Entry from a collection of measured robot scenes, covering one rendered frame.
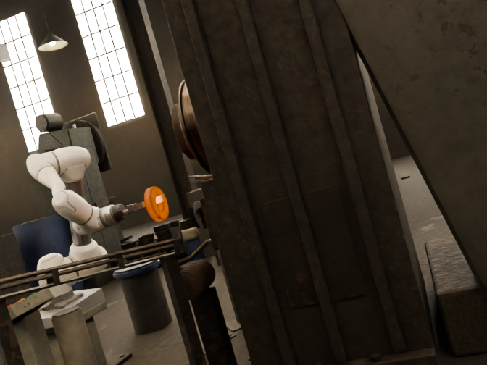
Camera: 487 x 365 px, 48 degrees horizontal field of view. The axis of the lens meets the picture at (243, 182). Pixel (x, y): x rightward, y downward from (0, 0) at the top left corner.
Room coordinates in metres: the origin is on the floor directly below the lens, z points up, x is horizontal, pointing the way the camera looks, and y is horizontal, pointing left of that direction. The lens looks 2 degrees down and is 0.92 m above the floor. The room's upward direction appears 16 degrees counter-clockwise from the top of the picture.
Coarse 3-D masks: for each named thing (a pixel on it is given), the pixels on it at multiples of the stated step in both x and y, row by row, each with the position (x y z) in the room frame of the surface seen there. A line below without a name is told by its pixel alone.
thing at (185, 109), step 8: (184, 80) 2.58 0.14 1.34; (184, 88) 2.51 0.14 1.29; (184, 96) 2.47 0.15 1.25; (184, 104) 2.45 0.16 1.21; (184, 112) 2.44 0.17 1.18; (192, 112) 2.43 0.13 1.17; (184, 120) 2.44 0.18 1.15; (192, 120) 2.42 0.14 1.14; (184, 128) 2.43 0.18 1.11; (192, 128) 2.43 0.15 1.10; (192, 136) 2.43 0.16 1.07; (200, 136) 2.43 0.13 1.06; (192, 144) 2.45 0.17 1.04; (200, 144) 2.44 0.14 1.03; (200, 152) 2.46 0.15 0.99; (200, 160) 2.49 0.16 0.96; (208, 168) 2.55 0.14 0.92
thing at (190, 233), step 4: (192, 228) 2.30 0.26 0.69; (196, 228) 2.30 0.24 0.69; (184, 232) 2.26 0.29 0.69; (188, 232) 2.27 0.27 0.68; (192, 232) 2.27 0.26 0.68; (196, 232) 2.28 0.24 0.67; (184, 236) 2.25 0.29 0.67; (188, 236) 2.26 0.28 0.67; (192, 236) 2.27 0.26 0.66; (196, 236) 2.28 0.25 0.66; (184, 240) 2.25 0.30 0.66; (188, 240) 2.27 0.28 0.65; (192, 240) 2.28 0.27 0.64; (196, 240) 2.30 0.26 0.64
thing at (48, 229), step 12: (60, 216) 5.75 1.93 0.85; (12, 228) 5.72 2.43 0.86; (24, 228) 5.60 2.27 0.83; (36, 228) 5.59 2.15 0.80; (48, 228) 5.63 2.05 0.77; (60, 228) 5.71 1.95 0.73; (24, 240) 5.61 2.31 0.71; (36, 240) 5.59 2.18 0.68; (48, 240) 5.61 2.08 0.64; (60, 240) 5.68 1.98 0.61; (24, 252) 5.64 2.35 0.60; (36, 252) 5.59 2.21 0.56; (48, 252) 5.60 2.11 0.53; (60, 252) 5.65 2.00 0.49; (36, 264) 5.60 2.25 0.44; (36, 276) 5.61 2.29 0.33; (72, 288) 5.66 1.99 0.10; (84, 288) 5.78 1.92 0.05
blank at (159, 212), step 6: (156, 186) 2.41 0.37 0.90; (150, 192) 2.34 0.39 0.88; (156, 192) 2.39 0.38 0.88; (162, 192) 2.45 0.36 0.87; (144, 198) 2.34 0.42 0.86; (150, 198) 2.33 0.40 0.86; (150, 204) 2.32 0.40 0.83; (156, 204) 2.35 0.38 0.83; (162, 204) 2.42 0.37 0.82; (150, 210) 2.32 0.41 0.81; (156, 210) 2.34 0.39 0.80; (162, 210) 2.39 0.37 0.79; (168, 210) 2.45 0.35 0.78; (150, 216) 2.34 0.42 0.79; (156, 216) 2.34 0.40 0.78; (162, 216) 2.37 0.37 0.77
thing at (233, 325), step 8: (192, 208) 3.28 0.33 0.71; (200, 208) 3.03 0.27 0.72; (192, 216) 3.27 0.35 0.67; (200, 216) 3.02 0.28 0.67; (192, 224) 3.27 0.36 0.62; (224, 272) 3.15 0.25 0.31; (232, 296) 3.12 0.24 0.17; (232, 304) 3.17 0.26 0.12; (232, 320) 3.24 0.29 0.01; (232, 328) 3.08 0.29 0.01; (240, 328) 3.05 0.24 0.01
